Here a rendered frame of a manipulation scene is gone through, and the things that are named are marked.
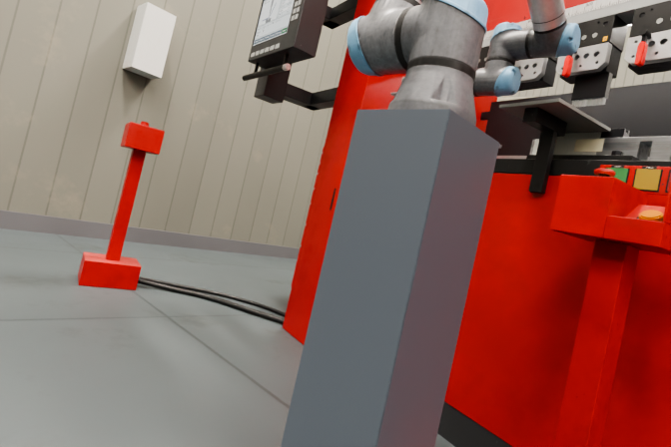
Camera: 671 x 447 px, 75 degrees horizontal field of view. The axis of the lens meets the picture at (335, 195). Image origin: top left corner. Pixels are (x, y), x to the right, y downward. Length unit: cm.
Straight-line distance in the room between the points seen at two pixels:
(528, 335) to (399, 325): 72
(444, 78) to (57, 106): 316
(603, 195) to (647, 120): 106
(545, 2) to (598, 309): 68
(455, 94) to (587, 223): 41
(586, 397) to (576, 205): 37
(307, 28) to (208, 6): 224
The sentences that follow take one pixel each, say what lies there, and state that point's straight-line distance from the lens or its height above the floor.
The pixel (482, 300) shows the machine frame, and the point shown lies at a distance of 141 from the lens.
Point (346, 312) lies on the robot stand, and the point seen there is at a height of 45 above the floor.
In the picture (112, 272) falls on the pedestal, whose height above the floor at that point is 7.
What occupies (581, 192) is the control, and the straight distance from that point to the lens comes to 101.
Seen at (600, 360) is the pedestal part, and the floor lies 43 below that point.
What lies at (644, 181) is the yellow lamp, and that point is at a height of 81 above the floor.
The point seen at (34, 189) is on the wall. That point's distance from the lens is 363.
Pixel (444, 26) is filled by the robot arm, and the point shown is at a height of 92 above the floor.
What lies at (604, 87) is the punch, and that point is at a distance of 153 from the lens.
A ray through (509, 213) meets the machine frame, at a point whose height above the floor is 71.
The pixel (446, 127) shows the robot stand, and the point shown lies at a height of 75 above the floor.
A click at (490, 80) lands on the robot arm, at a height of 103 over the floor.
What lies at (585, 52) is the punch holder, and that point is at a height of 123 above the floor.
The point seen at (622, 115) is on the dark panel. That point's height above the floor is 122.
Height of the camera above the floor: 59
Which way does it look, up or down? 2 degrees up
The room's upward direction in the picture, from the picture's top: 13 degrees clockwise
